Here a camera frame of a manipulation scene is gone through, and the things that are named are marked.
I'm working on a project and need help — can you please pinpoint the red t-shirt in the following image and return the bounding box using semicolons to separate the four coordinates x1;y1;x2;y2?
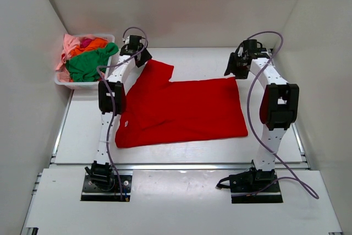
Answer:
115;60;248;149

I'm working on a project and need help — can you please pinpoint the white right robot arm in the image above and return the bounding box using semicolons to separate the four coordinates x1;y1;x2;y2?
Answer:
225;39;299;192

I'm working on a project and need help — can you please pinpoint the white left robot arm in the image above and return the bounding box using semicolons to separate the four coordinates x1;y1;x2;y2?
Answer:
85;35;151;196

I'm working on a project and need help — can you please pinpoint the white plastic laundry basket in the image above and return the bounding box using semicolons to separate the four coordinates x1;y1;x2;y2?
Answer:
55;34;119;90

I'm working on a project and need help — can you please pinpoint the orange t-shirt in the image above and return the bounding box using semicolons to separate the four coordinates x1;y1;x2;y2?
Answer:
70;37;108;57

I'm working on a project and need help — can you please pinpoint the magenta t-shirt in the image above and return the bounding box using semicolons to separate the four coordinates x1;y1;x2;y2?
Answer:
80;37;94;49

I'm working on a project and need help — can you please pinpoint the green t-shirt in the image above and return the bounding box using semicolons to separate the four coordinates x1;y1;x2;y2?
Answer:
65;42;119;82

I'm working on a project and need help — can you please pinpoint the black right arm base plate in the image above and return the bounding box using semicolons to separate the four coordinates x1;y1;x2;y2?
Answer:
216;172;283;204

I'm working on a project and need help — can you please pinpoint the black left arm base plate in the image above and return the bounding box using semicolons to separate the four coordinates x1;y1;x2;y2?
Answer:
80;172;133;202

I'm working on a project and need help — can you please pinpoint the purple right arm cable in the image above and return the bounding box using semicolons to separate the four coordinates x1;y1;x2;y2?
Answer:
230;30;320;200

